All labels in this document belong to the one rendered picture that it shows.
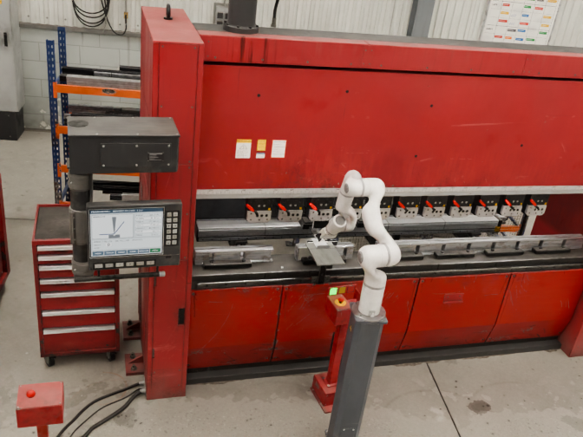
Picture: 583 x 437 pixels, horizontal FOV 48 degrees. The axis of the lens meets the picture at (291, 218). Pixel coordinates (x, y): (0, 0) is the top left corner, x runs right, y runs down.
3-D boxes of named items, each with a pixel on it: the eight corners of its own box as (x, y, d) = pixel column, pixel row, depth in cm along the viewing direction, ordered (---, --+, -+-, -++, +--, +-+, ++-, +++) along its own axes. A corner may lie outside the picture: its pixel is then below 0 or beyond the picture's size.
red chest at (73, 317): (41, 374, 427) (31, 243, 381) (45, 326, 469) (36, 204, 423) (120, 367, 441) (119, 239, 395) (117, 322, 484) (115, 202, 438)
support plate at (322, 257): (317, 265, 397) (317, 264, 397) (304, 244, 420) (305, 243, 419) (344, 264, 403) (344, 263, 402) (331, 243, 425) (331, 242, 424)
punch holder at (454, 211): (449, 218, 437) (455, 195, 430) (443, 211, 444) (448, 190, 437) (468, 217, 441) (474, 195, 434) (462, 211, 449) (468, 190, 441)
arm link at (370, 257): (389, 289, 348) (397, 251, 337) (358, 292, 341) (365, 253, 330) (379, 277, 357) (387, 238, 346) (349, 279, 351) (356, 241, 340)
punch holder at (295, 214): (278, 222, 403) (280, 198, 395) (274, 215, 410) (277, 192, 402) (301, 221, 407) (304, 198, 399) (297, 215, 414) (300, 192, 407)
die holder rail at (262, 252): (194, 264, 403) (195, 251, 399) (193, 259, 408) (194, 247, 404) (272, 261, 418) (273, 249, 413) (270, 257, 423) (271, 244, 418)
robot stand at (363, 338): (357, 453, 398) (388, 322, 353) (329, 453, 396) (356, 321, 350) (351, 431, 414) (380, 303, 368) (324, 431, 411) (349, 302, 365)
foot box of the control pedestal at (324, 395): (324, 414, 425) (327, 400, 419) (310, 388, 445) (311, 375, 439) (351, 407, 432) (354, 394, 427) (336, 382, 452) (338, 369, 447)
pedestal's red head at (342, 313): (334, 326, 400) (338, 302, 392) (324, 310, 413) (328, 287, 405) (363, 321, 408) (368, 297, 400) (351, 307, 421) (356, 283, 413)
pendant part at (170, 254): (88, 271, 319) (86, 206, 303) (88, 258, 329) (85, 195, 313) (180, 265, 334) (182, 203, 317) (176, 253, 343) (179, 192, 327)
